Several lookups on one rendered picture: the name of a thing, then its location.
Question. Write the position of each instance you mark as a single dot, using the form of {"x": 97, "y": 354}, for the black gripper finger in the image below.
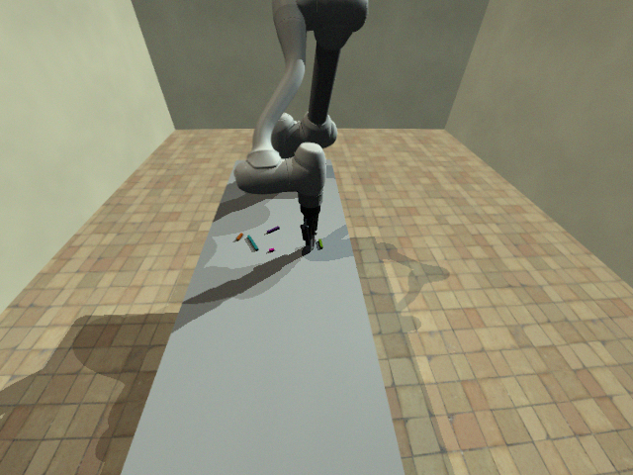
{"x": 314, "y": 229}
{"x": 307, "y": 233}

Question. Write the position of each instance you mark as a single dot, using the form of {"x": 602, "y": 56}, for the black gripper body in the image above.
{"x": 308, "y": 212}

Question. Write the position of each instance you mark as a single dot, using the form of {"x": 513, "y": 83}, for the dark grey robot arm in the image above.
{"x": 276, "y": 134}

